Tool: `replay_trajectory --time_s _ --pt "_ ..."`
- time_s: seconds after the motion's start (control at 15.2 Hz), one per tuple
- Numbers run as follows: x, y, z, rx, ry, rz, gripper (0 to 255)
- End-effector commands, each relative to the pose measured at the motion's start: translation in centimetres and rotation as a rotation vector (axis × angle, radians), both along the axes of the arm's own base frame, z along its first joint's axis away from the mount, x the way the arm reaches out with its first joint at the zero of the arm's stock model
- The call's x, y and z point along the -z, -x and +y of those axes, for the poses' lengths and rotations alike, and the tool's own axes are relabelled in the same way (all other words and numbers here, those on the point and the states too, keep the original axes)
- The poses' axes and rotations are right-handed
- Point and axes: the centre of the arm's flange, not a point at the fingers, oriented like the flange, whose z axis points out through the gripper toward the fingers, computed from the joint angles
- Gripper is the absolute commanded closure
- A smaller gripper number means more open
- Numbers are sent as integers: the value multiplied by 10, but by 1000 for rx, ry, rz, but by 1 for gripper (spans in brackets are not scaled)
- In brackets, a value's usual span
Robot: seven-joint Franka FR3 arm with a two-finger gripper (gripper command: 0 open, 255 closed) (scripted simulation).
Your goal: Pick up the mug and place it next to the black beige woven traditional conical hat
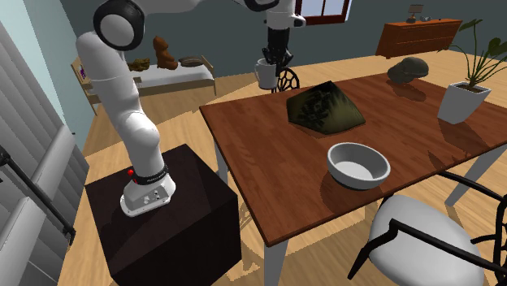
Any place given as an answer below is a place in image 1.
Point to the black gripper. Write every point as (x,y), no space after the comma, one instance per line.
(279,39)

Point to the white mug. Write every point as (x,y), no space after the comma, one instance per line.
(266,76)

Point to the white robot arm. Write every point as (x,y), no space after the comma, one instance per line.
(119,103)

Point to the black ornate chair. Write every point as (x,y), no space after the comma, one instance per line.
(288,81)

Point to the red framed window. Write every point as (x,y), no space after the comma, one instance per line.
(323,12)

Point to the dark green cushion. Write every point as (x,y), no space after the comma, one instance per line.
(328,109)

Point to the wooden bed with toys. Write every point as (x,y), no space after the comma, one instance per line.
(170,77)

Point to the wooden table with white legs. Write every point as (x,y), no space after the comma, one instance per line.
(277,158)

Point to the dark grey cap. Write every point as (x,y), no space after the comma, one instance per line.
(410,69)

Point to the wooden chest of drawers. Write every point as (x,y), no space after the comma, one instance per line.
(420,39)

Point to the white bowl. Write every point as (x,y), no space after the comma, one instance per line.
(358,168)

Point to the green plant in white pot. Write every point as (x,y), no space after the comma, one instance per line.
(461,103)

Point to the dark robot stand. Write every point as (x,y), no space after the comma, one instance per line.
(186,225)

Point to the black chair with white seat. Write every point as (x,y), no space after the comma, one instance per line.
(420,245)

